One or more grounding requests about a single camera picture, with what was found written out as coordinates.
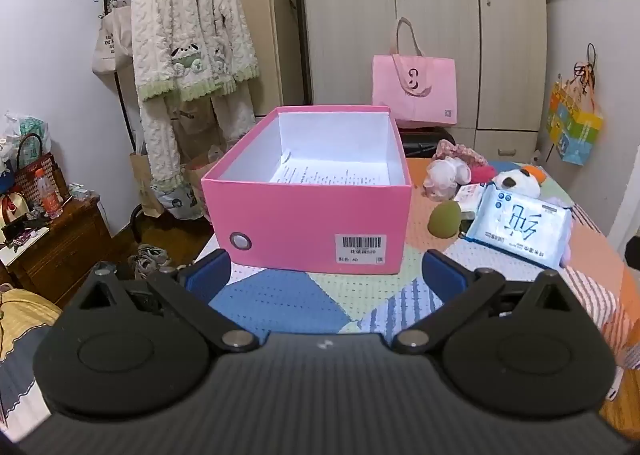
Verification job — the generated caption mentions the white panda plush toy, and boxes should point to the white panda plush toy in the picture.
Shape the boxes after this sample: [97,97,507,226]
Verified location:
[492,168,543,198]

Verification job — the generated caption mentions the white plastic bag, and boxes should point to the white plastic bag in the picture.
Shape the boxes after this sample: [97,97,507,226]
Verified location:
[2,111,53,161]

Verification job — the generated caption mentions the yellow blanket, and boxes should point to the yellow blanket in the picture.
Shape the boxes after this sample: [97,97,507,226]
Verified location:
[0,285,63,436]

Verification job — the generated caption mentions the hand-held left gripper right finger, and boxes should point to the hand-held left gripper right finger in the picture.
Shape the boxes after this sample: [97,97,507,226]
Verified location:
[390,249,576,355]

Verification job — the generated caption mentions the green makeup sponge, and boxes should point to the green makeup sponge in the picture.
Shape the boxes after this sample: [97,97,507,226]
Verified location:
[427,200,465,238]

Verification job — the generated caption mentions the printed paper sheet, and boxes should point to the printed paper sheet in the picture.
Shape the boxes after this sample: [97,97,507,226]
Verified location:
[270,150,393,186]

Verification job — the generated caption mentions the wooden nightstand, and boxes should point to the wooden nightstand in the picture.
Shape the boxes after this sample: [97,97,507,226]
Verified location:
[0,195,113,308]

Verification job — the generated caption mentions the colourful gift bag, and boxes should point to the colourful gift bag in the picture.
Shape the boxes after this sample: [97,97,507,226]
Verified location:
[547,42,605,167]

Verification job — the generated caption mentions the brown paper bag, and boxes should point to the brown paper bag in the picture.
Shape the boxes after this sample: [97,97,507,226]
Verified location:
[184,150,223,222]
[130,150,166,216]

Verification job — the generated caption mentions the pink tote bag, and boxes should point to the pink tote bag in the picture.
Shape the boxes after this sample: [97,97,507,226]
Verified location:
[371,18,458,128]

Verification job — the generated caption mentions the tall beige cabinet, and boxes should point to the tall beige cabinet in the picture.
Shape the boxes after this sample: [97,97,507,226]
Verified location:
[220,0,311,118]

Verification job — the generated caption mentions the beige wardrobe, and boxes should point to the beige wardrobe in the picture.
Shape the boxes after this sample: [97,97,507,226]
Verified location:
[298,0,548,163]

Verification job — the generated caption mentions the pink floral scrunchie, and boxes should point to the pink floral scrunchie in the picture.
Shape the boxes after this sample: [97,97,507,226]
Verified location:
[434,139,488,167]

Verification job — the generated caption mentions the patchwork tablecloth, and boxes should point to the patchwork tablecloth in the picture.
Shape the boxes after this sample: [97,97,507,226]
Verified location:
[192,158,640,436]

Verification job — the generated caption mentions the magenta cloth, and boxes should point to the magenta cloth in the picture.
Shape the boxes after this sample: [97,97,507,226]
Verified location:
[467,164,501,186]

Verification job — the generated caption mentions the pink storage box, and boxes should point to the pink storage box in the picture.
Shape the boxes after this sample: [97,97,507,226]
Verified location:
[200,105,413,276]

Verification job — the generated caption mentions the woven basket bag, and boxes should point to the woven basket bag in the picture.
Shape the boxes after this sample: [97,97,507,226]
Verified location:
[12,132,71,206]

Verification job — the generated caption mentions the grey sneakers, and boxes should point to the grey sneakers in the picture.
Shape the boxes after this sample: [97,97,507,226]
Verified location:
[127,244,176,281]

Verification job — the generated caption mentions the cream fleece pants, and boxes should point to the cream fleece pants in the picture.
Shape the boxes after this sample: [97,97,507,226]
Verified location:
[137,82,256,221]

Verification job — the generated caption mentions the small white box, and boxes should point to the small white box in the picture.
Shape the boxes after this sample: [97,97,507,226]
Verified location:
[454,184,486,221]

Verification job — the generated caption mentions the black suitcase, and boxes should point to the black suitcase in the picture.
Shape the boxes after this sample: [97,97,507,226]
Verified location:
[400,128,458,158]

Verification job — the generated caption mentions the black clothes rack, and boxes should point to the black clothes rack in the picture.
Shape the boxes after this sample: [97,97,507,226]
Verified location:
[102,0,166,243]

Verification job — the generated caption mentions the cream fleece cardigan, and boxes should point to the cream fleece cardigan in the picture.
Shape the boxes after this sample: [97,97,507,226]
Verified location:
[131,0,261,103]

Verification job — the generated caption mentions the orange drink bottle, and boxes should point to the orange drink bottle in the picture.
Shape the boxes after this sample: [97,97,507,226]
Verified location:
[34,166,63,220]

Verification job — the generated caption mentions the blue white tissue packet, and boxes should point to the blue white tissue packet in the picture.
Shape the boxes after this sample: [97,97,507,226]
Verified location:
[460,182,573,270]

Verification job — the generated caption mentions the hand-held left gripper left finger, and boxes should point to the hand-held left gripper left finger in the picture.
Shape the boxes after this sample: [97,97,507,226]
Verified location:
[65,249,261,355]

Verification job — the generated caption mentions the canvas tote bag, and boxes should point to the canvas tote bag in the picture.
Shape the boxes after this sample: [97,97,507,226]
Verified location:
[91,0,136,86]

